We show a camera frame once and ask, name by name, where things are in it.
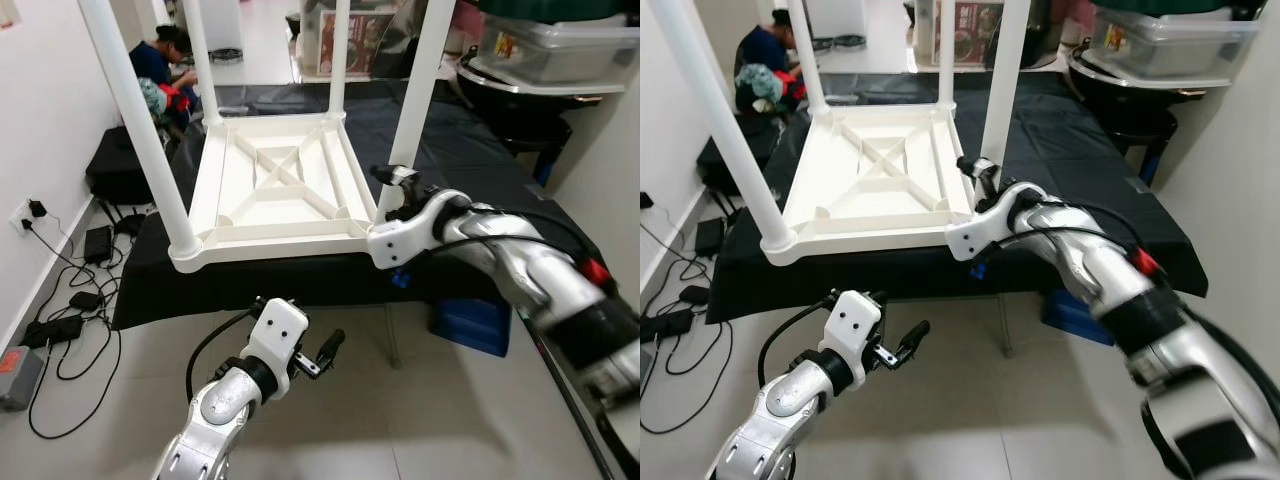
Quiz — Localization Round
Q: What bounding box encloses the black table cloth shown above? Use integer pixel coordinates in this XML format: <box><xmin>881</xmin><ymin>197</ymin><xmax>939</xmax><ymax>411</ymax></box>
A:
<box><xmin>110</xmin><ymin>80</ymin><xmax>601</xmax><ymax>331</ymax></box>
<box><xmin>705</xmin><ymin>72</ymin><xmax>1211</xmax><ymax>326</ymax></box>

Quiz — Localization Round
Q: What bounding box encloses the black floor rod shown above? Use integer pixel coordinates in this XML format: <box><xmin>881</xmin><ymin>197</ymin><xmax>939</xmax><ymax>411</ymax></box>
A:
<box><xmin>520</xmin><ymin>310</ymin><xmax>641</xmax><ymax>480</ymax></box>

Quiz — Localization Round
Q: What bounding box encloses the black power strip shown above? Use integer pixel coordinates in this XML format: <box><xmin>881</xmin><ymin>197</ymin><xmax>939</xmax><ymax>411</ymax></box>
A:
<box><xmin>640</xmin><ymin>310</ymin><xmax>696</xmax><ymax>341</ymax></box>
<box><xmin>22</xmin><ymin>317</ymin><xmax>86</xmax><ymax>348</ymax></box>

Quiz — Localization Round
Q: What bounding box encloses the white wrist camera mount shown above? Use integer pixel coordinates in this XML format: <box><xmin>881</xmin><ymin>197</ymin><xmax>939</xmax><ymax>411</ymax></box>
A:
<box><xmin>367</xmin><ymin>190</ymin><xmax>448</xmax><ymax>271</ymax></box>
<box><xmin>820</xmin><ymin>290</ymin><xmax>884</xmax><ymax>393</ymax></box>
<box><xmin>945</xmin><ymin>180</ymin><xmax>1046</xmax><ymax>263</ymax></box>
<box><xmin>243</xmin><ymin>297</ymin><xmax>311</xmax><ymax>401</ymax></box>

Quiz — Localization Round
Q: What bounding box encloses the blue plastic crate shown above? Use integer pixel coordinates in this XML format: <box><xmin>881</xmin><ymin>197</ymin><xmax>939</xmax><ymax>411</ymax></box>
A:
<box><xmin>1042</xmin><ymin>290</ymin><xmax>1116</xmax><ymax>346</ymax></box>
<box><xmin>432</xmin><ymin>295</ymin><xmax>513</xmax><ymax>358</ymax></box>

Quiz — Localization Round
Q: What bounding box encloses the grey box red label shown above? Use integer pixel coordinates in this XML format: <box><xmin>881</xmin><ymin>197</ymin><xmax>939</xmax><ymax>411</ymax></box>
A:
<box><xmin>0</xmin><ymin>345</ymin><xmax>46</xmax><ymax>411</ymax></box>

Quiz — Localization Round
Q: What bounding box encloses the clear storage box orange lid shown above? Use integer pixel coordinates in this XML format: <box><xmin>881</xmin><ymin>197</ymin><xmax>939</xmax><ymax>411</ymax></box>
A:
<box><xmin>298</xmin><ymin>0</ymin><xmax>421</xmax><ymax>79</ymax></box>
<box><xmin>912</xmin><ymin>0</ymin><xmax>1006</xmax><ymax>71</ymax></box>

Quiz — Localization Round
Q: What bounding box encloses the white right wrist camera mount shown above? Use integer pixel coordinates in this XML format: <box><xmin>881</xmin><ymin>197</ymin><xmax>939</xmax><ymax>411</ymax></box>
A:
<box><xmin>945</xmin><ymin>180</ymin><xmax>1046</xmax><ymax>263</ymax></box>
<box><xmin>367</xmin><ymin>190</ymin><xmax>448</xmax><ymax>271</ymax></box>

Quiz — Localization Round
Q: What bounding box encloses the red food poster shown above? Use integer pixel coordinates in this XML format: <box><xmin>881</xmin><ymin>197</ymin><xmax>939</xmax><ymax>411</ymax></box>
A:
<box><xmin>955</xmin><ymin>3</ymin><xmax>1004</xmax><ymax>66</ymax></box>
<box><xmin>318</xmin><ymin>12</ymin><xmax>396</xmax><ymax>76</ymax></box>

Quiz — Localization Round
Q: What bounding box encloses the green red cloth bundle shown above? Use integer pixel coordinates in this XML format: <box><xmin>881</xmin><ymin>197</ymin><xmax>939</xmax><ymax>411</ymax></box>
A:
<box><xmin>138</xmin><ymin>78</ymin><xmax>191</xmax><ymax>126</ymax></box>
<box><xmin>738</xmin><ymin>62</ymin><xmax>806</xmax><ymax>113</ymax></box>

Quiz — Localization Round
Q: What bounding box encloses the white wall power outlet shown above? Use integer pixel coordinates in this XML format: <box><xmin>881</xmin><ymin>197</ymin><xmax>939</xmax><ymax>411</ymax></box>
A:
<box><xmin>10</xmin><ymin>198</ymin><xmax>49</xmax><ymax>236</ymax></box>

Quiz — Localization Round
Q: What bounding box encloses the black carry bag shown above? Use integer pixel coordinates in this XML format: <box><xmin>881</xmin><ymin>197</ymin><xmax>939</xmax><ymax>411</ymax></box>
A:
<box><xmin>697</xmin><ymin>115</ymin><xmax>786</xmax><ymax>196</ymax></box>
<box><xmin>85</xmin><ymin>125</ymin><xmax>161</xmax><ymax>206</ymax></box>

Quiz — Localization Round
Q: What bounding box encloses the black shiny plastic bag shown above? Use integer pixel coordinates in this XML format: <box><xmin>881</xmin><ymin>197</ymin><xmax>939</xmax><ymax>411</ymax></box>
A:
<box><xmin>985</xmin><ymin>0</ymin><xmax>1063</xmax><ymax>71</ymax></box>
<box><xmin>375</xmin><ymin>0</ymin><xmax>483</xmax><ymax>81</ymax></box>

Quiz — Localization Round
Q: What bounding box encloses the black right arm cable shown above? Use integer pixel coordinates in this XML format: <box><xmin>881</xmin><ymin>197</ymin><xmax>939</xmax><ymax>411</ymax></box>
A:
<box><xmin>425</xmin><ymin>203</ymin><xmax>596</xmax><ymax>276</ymax></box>
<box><xmin>1005</xmin><ymin>200</ymin><xmax>1161</xmax><ymax>271</ymax></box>

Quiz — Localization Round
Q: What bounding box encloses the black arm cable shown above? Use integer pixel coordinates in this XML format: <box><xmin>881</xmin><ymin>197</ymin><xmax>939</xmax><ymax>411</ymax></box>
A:
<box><xmin>185</xmin><ymin>310</ymin><xmax>259</xmax><ymax>401</ymax></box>
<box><xmin>425</xmin><ymin>203</ymin><xmax>596</xmax><ymax>276</ymax></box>
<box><xmin>757</xmin><ymin>300</ymin><xmax>836</xmax><ymax>391</ymax></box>
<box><xmin>1005</xmin><ymin>200</ymin><xmax>1161</xmax><ymax>271</ymax></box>

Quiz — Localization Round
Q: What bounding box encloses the person in dark blue shirt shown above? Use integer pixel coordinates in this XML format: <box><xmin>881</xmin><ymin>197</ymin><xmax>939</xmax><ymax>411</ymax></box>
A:
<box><xmin>128</xmin><ymin>25</ymin><xmax>201</xmax><ymax>136</ymax></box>
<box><xmin>735</xmin><ymin>8</ymin><xmax>809</xmax><ymax>116</ymax></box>

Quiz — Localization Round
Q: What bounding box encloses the clear plastic storage container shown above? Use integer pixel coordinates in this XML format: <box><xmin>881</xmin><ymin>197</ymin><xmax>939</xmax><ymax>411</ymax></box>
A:
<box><xmin>478</xmin><ymin>20</ymin><xmax>641</xmax><ymax>89</ymax></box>
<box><xmin>1088</xmin><ymin>10</ymin><xmax>1261</xmax><ymax>86</ymax></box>

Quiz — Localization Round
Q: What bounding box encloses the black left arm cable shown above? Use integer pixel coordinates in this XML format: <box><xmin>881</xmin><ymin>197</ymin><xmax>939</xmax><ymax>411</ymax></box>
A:
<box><xmin>185</xmin><ymin>310</ymin><xmax>259</xmax><ymax>401</ymax></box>
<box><xmin>757</xmin><ymin>300</ymin><xmax>836</xmax><ymax>391</ymax></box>

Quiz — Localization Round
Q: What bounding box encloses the green round pot lid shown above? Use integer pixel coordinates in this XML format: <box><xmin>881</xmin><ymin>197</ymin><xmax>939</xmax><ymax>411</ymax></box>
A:
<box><xmin>478</xmin><ymin>0</ymin><xmax>641</xmax><ymax>26</ymax></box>
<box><xmin>1090</xmin><ymin>0</ymin><xmax>1266</xmax><ymax>19</ymax></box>

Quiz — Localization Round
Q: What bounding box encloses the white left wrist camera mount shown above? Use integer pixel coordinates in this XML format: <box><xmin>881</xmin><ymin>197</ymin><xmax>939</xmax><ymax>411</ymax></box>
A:
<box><xmin>820</xmin><ymin>290</ymin><xmax>884</xmax><ymax>393</ymax></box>
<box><xmin>243</xmin><ymin>297</ymin><xmax>311</xmax><ymax>401</ymax></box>

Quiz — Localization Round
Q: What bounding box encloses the white plastic table top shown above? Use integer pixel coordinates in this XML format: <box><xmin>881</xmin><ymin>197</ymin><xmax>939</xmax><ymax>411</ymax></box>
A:
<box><xmin>762</xmin><ymin>103</ymin><xmax>986</xmax><ymax>267</ymax></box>
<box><xmin>168</xmin><ymin>112</ymin><xmax>401</xmax><ymax>274</ymax></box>

